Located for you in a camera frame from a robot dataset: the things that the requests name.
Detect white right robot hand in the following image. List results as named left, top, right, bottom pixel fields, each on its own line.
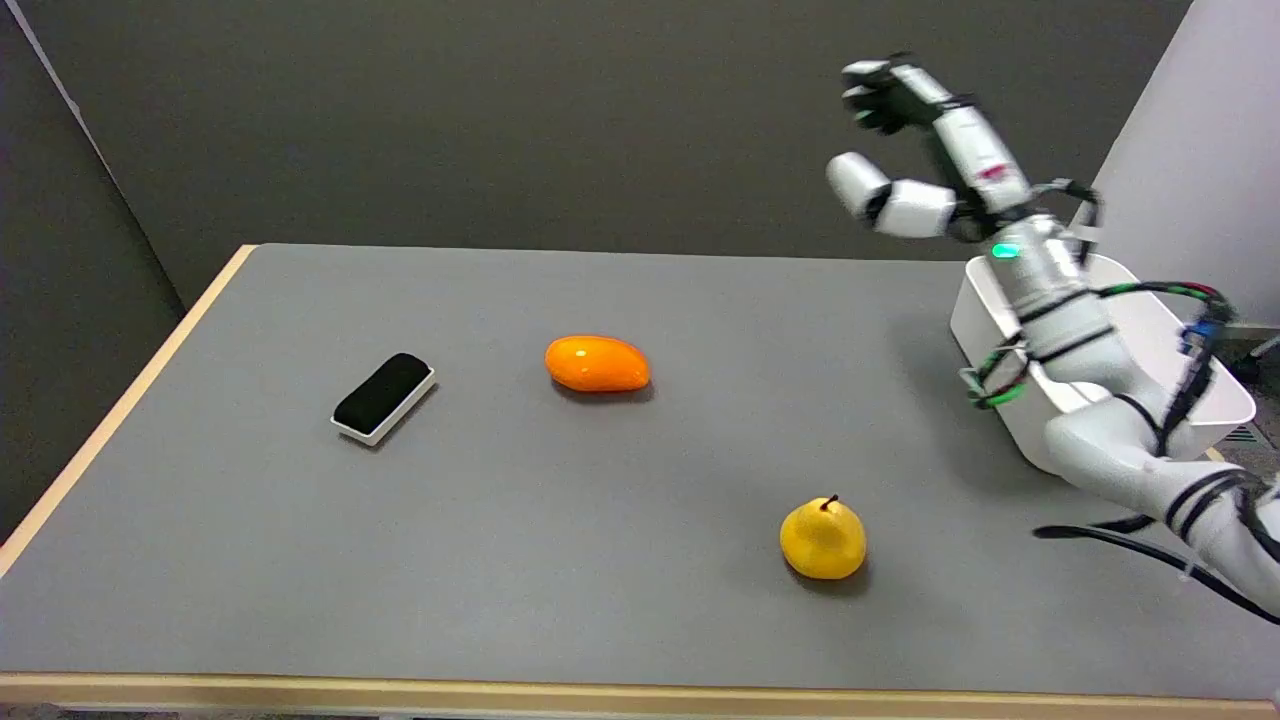
left=826, top=54, right=1041, bottom=244

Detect orange mango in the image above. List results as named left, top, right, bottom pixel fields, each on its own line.
left=544, top=335, right=652, bottom=394

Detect white plastic bin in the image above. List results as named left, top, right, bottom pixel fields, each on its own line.
left=949, top=252, right=1258, bottom=475

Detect yellow pear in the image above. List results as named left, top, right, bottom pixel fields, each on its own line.
left=779, top=494, right=868, bottom=582

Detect black and white eraser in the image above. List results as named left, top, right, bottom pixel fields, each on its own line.
left=331, top=352, right=437, bottom=447

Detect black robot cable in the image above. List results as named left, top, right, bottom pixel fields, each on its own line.
left=1032, top=514, right=1280, bottom=627

